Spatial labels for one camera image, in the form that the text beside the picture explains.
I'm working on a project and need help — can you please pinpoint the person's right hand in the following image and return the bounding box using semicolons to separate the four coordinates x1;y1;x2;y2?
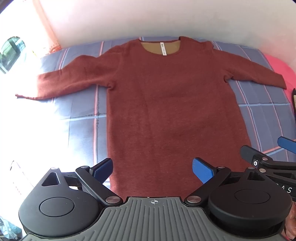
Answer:
285;201;296;241

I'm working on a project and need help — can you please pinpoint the red-brown knit sweater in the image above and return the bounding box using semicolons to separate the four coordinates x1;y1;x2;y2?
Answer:
15;36;287;197

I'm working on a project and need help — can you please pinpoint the window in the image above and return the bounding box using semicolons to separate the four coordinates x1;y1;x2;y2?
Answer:
0;36;26;75

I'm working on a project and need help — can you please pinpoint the pink pillow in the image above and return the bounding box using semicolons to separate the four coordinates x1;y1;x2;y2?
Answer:
264;53;296;98

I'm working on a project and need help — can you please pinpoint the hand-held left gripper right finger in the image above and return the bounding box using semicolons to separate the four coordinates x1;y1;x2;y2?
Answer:
184;158;266;207

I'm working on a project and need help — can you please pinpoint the pink curtain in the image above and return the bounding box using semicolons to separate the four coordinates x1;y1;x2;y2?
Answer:
32;0;62;55

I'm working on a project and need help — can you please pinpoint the blue plaid bed sheet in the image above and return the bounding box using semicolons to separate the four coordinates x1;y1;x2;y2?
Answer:
0;36;296;200

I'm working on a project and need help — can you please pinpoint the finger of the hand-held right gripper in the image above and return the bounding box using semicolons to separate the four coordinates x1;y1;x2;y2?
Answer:
277;136;296;151
240;146;296;177

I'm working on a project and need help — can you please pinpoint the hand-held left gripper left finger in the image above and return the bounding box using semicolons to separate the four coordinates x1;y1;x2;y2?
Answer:
40;158;123;207

